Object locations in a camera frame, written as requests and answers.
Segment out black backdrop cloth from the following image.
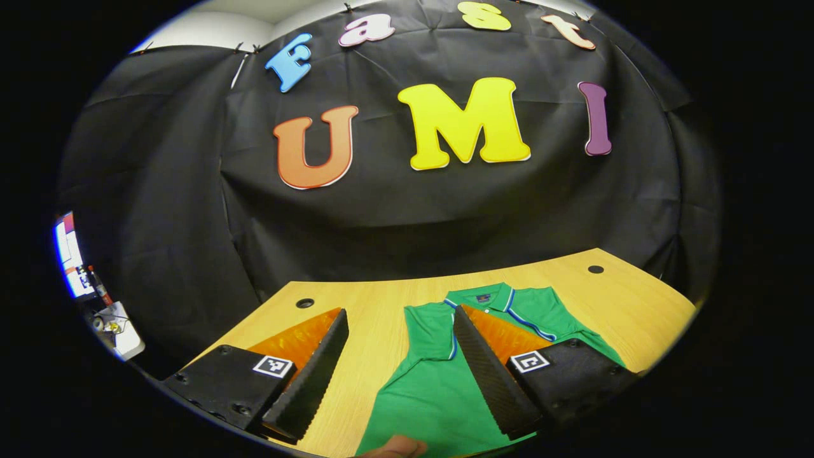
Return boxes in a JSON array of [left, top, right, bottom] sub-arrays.
[[56, 0, 722, 376]]

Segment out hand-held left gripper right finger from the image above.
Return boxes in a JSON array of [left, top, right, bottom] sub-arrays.
[[453, 304, 640, 441]]

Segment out green T-shirt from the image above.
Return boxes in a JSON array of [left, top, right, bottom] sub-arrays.
[[355, 282, 627, 458]]

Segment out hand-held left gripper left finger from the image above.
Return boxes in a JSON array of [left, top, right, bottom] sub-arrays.
[[163, 307, 350, 445]]

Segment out computer monitor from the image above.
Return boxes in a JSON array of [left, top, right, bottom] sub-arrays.
[[54, 212, 96, 300]]

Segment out white side table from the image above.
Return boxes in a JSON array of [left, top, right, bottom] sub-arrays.
[[89, 301, 146, 361]]

